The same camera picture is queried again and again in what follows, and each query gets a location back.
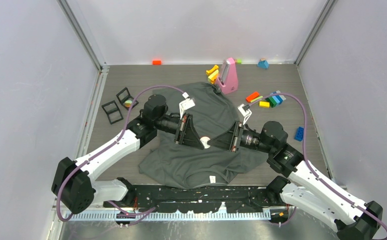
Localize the black brooch box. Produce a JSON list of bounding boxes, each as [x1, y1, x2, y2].
[[101, 100, 124, 125], [116, 87, 139, 110]]

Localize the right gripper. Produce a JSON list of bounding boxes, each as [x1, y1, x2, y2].
[[207, 120, 275, 154]]

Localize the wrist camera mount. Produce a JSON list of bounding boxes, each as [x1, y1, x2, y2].
[[178, 92, 196, 118], [237, 104, 252, 125]]

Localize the small yellow block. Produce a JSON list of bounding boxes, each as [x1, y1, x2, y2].
[[258, 101, 271, 108]]

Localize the lime green block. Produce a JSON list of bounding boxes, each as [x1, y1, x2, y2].
[[250, 95, 263, 103]]

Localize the orange long block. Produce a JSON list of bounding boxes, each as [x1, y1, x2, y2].
[[245, 91, 260, 103]]

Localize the grey t-shirt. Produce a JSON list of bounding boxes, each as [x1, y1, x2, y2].
[[138, 82, 268, 189]]

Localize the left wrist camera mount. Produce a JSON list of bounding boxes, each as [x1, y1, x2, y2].
[[178, 92, 196, 118]]

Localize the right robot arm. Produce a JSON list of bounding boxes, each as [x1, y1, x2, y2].
[[207, 121, 383, 240]]

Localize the pink metronome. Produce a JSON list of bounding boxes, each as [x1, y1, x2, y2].
[[214, 57, 239, 95]]

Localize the black brooch box near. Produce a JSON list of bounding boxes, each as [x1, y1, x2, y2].
[[101, 100, 124, 125]]

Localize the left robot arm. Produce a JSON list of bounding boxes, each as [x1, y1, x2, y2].
[[51, 93, 205, 215]]

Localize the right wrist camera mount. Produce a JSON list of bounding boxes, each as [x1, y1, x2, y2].
[[237, 104, 252, 125]]

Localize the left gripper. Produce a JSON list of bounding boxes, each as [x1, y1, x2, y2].
[[154, 113, 204, 150]]

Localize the red block by wall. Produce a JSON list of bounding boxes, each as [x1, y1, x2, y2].
[[152, 59, 162, 65]]

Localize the black brooch box far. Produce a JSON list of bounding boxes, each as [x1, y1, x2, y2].
[[116, 87, 139, 110]]

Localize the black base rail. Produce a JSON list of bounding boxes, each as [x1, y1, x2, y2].
[[52, 184, 353, 223]]

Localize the stacked blue green bricks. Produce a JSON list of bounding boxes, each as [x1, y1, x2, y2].
[[265, 95, 286, 108]]

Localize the blue triangular block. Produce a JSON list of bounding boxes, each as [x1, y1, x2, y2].
[[257, 58, 270, 69]]

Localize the blue flat brick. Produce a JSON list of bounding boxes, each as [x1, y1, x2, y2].
[[294, 126, 304, 142]]

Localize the yellow curved blocks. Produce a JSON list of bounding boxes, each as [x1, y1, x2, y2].
[[205, 65, 219, 84]]

